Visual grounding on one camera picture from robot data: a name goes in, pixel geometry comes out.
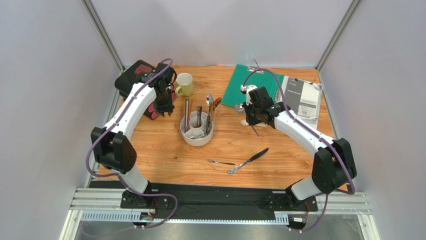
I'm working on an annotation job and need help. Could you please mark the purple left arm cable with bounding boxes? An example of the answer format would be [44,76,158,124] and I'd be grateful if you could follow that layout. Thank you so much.
[85,58,179,201]

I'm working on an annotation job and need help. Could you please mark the white divided utensil holder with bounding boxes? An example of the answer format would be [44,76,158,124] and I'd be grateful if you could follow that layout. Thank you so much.
[179,111,214,147]

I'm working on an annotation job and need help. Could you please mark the silver utensils in holder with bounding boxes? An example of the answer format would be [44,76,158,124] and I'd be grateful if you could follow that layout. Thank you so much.
[190,133,207,140]

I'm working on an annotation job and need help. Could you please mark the red brown cube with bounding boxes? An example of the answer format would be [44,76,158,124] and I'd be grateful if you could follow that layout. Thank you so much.
[134,64,154,76]

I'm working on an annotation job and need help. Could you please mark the dark brown wooden spoon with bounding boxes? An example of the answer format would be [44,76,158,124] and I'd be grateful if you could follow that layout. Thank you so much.
[195,105,203,128]

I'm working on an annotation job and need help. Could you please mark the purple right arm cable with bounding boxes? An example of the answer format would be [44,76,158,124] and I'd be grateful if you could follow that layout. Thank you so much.
[242,68,356,196]

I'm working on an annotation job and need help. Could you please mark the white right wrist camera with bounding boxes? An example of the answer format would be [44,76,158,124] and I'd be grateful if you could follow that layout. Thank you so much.
[240,84,258,105]

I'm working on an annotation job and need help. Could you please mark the white plastic spoon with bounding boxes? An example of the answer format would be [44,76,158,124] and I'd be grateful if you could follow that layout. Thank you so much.
[240,119,268,128]

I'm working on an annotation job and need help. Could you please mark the aluminium frame rail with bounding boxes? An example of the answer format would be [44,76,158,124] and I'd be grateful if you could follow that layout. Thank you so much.
[70,183,379,240]

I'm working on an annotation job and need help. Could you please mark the silver spoon dark handle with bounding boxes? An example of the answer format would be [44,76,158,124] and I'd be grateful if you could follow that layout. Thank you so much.
[205,93,214,135]

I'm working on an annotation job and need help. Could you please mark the small silver fork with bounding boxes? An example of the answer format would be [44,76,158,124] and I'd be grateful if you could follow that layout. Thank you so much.
[207,159,236,166]

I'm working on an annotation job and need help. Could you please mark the setup guide booklet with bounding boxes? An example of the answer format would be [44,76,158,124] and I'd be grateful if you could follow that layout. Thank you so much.
[282,76,323,129]

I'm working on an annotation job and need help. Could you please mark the gold spoon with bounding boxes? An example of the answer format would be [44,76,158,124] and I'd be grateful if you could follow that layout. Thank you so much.
[206,101,216,134]

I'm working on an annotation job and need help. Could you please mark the silver table knife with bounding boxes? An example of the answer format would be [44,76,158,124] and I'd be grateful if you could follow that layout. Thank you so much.
[227,148,269,176]

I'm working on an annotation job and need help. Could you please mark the pale yellow mug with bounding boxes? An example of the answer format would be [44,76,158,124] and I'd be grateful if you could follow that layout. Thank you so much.
[175,73,193,97]

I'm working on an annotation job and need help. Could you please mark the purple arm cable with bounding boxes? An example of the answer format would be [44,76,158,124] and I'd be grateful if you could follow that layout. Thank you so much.
[85,58,179,201]
[242,68,356,196]

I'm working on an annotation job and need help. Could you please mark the iridescent blue purple spoon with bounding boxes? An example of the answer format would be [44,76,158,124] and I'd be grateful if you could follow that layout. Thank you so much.
[208,97,222,133]

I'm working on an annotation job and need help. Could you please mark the black pink drawer box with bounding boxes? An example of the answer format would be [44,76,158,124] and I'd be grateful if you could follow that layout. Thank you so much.
[114,60,177,120]

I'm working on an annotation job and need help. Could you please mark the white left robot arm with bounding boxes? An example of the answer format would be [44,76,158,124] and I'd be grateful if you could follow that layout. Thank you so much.
[87,58,176,197]

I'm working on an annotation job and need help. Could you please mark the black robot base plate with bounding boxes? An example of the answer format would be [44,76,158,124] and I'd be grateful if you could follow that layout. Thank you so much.
[120,183,318,221]

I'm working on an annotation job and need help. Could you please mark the green clipboard folder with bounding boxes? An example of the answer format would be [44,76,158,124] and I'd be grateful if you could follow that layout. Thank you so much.
[220,64,286,108]

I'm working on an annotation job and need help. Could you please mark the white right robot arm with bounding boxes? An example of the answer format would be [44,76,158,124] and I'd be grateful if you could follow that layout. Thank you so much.
[240,85,357,201]

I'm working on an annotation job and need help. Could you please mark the orange chopstick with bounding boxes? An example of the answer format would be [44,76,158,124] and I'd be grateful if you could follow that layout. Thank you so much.
[187,98,194,131]

